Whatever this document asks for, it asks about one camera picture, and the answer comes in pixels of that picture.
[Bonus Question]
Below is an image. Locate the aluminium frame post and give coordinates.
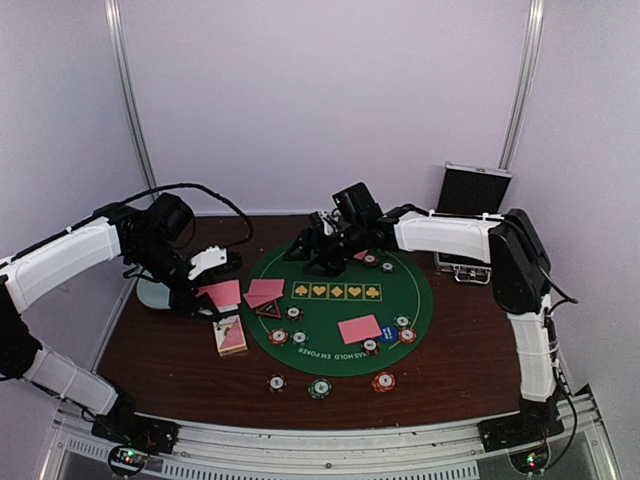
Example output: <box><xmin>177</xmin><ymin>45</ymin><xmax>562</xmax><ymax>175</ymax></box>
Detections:
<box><xmin>498</xmin><ymin>0</ymin><xmax>545</xmax><ymax>170</ymax></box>
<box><xmin>104</xmin><ymin>0</ymin><xmax>158</xmax><ymax>188</ymax></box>

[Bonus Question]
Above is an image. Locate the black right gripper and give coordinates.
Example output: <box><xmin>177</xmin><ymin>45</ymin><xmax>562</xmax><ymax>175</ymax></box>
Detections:
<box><xmin>283</xmin><ymin>222</ymin><xmax>366</xmax><ymax>278</ymax></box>

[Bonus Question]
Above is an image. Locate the red-backed playing card deck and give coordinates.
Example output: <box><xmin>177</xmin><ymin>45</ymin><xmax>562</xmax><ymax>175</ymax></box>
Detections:
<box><xmin>198</xmin><ymin>280</ymin><xmax>241</xmax><ymax>313</ymax></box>

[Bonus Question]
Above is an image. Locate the round green poker mat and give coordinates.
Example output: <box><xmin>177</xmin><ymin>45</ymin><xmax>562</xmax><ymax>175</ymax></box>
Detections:
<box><xmin>241</xmin><ymin>244</ymin><xmax>434</xmax><ymax>378</ymax></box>

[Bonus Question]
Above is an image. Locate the black red triangular dealer marker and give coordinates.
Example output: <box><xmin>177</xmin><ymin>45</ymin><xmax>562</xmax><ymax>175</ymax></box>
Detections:
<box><xmin>255</xmin><ymin>300</ymin><xmax>282</xmax><ymax>320</ymax></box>

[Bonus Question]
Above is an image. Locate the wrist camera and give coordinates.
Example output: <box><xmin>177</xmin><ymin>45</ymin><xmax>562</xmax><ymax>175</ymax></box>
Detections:
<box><xmin>332</xmin><ymin>181</ymin><xmax>383</xmax><ymax>227</ymax></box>
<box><xmin>188</xmin><ymin>246</ymin><xmax>243</xmax><ymax>280</ymax></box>

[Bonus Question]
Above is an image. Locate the red black chip stack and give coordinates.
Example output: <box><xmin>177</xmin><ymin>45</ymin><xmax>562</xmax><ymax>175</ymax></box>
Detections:
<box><xmin>267</xmin><ymin>375</ymin><xmax>287</xmax><ymax>393</ymax></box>

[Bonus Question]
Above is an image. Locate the dealt card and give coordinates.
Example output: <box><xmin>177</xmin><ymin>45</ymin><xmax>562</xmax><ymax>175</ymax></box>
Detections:
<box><xmin>338</xmin><ymin>314</ymin><xmax>382</xmax><ymax>345</ymax></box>
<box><xmin>243</xmin><ymin>293</ymin><xmax>282</xmax><ymax>309</ymax></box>
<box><xmin>248</xmin><ymin>278</ymin><xmax>285</xmax><ymax>296</ymax></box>
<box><xmin>353</xmin><ymin>250</ymin><xmax>368</xmax><ymax>261</ymax></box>

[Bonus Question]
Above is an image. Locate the gold playing card box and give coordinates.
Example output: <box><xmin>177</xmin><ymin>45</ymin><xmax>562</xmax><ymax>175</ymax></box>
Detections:
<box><xmin>212</xmin><ymin>315</ymin><xmax>248</xmax><ymax>357</ymax></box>

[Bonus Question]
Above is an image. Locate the blue small blind button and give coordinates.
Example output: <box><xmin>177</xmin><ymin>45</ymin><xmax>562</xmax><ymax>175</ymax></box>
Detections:
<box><xmin>378</xmin><ymin>325</ymin><xmax>398</xmax><ymax>344</ymax></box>

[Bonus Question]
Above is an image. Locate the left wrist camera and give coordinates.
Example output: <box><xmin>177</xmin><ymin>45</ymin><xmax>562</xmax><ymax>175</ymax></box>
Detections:
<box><xmin>188</xmin><ymin>246</ymin><xmax>243</xmax><ymax>280</ymax></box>

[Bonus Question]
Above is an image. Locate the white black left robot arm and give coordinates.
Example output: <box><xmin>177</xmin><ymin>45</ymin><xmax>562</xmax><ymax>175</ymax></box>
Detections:
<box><xmin>1</xmin><ymin>193</ymin><xmax>231</xmax><ymax>444</ymax></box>

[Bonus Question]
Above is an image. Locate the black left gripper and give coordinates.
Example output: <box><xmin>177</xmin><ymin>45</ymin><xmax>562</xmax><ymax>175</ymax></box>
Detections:
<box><xmin>129</xmin><ymin>238</ymin><xmax>222</xmax><ymax>322</ymax></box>

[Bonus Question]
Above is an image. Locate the light blue flower plate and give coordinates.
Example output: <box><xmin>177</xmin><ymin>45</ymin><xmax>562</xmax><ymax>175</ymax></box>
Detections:
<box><xmin>136</xmin><ymin>279</ymin><xmax>170</xmax><ymax>310</ymax></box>

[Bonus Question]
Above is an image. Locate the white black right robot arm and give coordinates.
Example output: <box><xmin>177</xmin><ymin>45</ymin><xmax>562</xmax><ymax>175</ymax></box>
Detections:
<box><xmin>284</xmin><ymin>204</ymin><xmax>560</xmax><ymax>442</ymax></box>

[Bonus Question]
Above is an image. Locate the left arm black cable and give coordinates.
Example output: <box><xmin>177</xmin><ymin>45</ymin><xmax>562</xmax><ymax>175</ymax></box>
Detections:
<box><xmin>124</xmin><ymin>182</ymin><xmax>255</xmax><ymax>246</ymax></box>

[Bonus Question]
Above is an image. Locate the left aluminium frame post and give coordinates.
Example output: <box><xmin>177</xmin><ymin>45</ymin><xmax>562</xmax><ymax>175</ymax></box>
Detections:
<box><xmin>104</xmin><ymin>0</ymin><xmax>158</xmax><ymax>188</ymax></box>

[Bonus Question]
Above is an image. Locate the green chip stack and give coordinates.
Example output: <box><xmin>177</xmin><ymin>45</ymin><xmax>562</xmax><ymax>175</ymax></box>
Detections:
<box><xmin>308</xmin><ymin>378</ymin><xmax>332</xmax><ymax>400</ymax></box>

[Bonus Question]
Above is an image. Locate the right aluminium frame post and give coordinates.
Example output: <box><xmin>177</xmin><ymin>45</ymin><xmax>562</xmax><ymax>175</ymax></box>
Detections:
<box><xmin>498</xmin><ymin>0</ymin><xmax>545</xmax><ymax>170</ymax></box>

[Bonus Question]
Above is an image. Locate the metal front rail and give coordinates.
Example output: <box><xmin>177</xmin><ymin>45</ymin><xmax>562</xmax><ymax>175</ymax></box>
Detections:
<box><xmin>35</xmin><ymin>394</ymin><xmax>622</xmax><ymax>479</ymax></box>

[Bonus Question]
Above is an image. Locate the orange chip stack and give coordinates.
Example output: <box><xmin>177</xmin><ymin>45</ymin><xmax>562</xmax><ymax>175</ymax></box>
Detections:
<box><xmin>371</xmin><ymin>371</ymin><xmax>396</xmax><ymax>393</ymax></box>

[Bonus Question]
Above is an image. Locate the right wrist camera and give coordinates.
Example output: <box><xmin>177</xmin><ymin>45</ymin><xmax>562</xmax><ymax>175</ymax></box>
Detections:
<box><xmin>332</xmin><ymin>181</ymin><xmax>383</xmax><ymax>227</ymax></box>

